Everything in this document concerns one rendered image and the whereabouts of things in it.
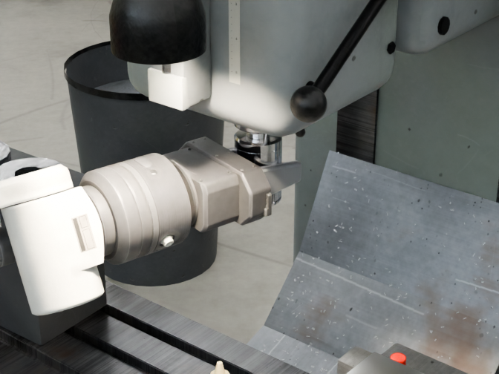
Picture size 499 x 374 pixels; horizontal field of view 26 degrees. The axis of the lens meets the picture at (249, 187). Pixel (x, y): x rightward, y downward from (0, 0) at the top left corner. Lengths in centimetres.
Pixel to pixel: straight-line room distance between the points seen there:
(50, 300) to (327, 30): 33
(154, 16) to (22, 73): 416
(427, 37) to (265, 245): 242
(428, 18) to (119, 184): 33
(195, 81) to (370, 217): 57
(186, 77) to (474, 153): 55
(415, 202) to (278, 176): 41
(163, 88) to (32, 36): 449
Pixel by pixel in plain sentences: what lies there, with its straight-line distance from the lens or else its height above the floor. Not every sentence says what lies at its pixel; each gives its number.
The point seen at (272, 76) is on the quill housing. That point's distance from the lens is 90.
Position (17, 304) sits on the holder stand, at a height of 96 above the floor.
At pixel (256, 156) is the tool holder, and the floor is 126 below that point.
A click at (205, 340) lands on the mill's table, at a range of 137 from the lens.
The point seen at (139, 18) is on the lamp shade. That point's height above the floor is 145.
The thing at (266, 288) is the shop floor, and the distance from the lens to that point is 320.
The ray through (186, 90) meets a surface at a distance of 92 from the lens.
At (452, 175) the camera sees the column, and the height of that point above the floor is 109.
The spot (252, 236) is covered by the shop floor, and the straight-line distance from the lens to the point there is 347.
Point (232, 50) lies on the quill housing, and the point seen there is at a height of 139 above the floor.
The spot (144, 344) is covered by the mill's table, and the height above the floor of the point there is 92.
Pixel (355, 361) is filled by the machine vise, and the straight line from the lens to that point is 115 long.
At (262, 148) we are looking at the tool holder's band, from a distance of 103.
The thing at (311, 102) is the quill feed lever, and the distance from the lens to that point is 86.
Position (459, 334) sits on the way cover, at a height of 93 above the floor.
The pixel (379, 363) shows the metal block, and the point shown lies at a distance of 109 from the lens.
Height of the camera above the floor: 169
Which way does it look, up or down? 27 degrees down
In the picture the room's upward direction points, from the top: straight up
